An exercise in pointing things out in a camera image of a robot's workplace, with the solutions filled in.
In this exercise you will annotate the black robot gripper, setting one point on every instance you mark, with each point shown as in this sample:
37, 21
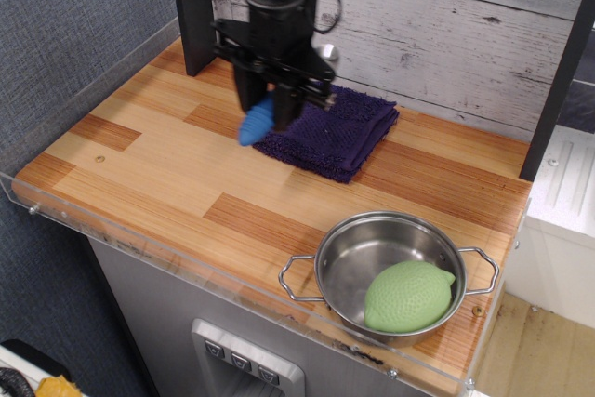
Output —
273, 47

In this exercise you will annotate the dark right shelf post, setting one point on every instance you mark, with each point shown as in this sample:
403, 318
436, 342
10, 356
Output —
571, 56

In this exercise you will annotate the dark left shelf post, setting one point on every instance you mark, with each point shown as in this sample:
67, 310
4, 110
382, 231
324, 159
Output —
198, 37

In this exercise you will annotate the stainless steel pot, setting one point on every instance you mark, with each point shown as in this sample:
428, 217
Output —
356, 250

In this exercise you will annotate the yellow object at corner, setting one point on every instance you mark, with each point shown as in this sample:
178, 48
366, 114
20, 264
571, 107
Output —
57, 387

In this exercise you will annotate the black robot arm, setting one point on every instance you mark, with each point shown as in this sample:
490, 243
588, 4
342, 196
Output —
273, 48

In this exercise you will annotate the clear acrylic table guard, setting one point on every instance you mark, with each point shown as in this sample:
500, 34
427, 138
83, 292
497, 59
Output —
234, 237

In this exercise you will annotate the grey cabinet with dispenser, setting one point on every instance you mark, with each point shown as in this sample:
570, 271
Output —
198, 341

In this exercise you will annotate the green plastic lime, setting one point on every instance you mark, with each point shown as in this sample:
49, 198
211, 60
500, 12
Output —
407, 297

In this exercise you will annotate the white appliance at right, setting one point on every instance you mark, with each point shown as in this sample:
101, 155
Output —
551, 264

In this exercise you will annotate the dark shelf post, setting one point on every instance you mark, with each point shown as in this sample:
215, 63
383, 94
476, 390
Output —
571, 56
198, 37

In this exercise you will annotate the blue handled metal spoon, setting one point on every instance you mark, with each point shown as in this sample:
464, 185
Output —
259, 121

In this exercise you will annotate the violet folded cloth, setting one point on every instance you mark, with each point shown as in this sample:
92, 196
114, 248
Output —
334, 143

